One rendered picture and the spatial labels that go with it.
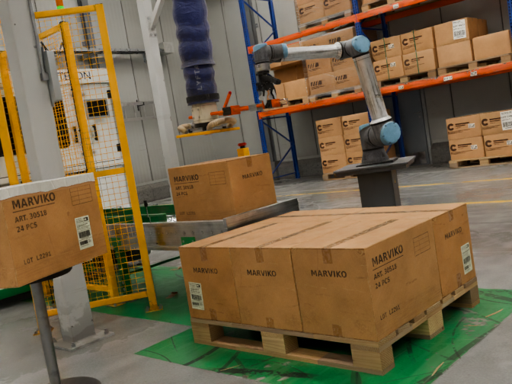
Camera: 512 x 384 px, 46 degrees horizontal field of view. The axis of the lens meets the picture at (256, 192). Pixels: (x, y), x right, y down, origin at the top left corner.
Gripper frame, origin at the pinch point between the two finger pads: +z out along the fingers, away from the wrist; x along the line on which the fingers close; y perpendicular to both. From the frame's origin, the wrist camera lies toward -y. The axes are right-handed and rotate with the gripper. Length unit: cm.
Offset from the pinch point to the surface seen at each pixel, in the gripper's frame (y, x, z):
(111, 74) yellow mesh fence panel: 95, 47, -37
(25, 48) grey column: 89, 107, -53
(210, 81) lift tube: 48, 2, -22
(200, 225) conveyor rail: 42, 37, 69
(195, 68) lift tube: 53, 10, -32
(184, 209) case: 72, 23, 60
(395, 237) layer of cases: -109, 57, 72
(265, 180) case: 23, -9, 49
